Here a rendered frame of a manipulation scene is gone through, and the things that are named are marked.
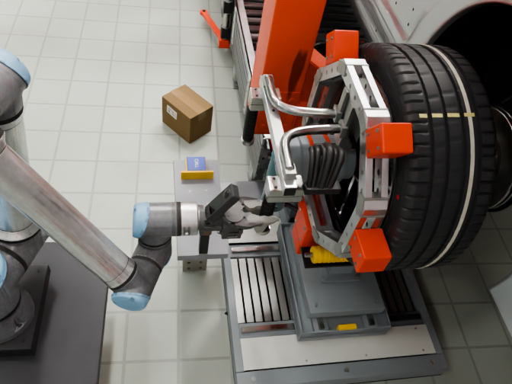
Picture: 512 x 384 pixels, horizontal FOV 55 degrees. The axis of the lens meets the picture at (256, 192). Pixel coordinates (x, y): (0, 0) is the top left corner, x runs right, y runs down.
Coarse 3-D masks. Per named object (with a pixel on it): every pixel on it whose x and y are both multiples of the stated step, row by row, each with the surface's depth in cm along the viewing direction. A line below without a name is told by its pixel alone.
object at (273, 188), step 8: (272, 176) 122; (296, 176) 123; (272, 184) 120; (280, 184) 121; (296, 184) 122; (272, 192) 120; (280, 192) 120; (296, 192) 121; (272, 200) 122; (280, 200) 123; (288, 200) 123; (296, 200) 124
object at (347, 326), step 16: (288, 224) 212; (288, 240) 208; (288, 256) 203; (288, 272) 198; (288, 288) 198; (304, 304) 191; (384, 304) 193; (304, 320) 186; (320, 320) 184; (336, 320) 188; (352, 320) 189; (368, 320) 187; (384, 320) 191; (304, 336) 183; (320, 336) 185; (336, 336) 188; (352, 336) 190
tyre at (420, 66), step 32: (384, 64) 124; (416, 64) 121; (416, 96) 115; (448, 96) 117; (480, 96) 118; (416, 128) 113; (448, 128) 115; (480, 128) 116; (416, 160) 113; (448, 160) 115; (480, 160) 116; (416, 192) 114; (448, 192) 116; (480, 192) 118; (384, 224) 126; (416, 224) 118; (448, 224) 120; (480, 224) 122; (416, 256) 127; (448, 256) 130
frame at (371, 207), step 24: (336, 72) 134; (360, 72) 129; (312, 96) 155; (360, 96) 120; (312, 120) 164; (360, 120) 118; (384, 120) 116; (360, 144) 119; (360, 168) 120; (384, 168) 118; (360, 192) 120; (384, 192) 118; (312, 216) 158; (360, 216) 120; (384, 216) 121; (336, 240) 140
